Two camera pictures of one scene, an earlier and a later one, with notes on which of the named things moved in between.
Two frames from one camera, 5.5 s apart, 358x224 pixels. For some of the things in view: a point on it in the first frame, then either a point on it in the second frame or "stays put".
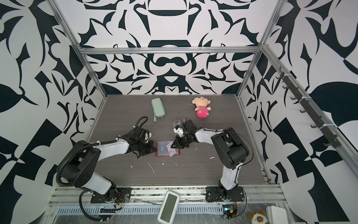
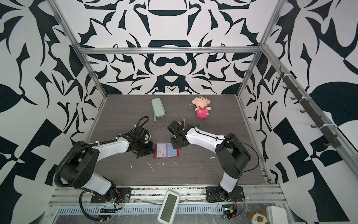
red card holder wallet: x=161 y=150 stays put
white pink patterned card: x=171 y=151 → x=161 y=150
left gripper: x=152 y=147 stays put
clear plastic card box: x=180 y=122 stays put
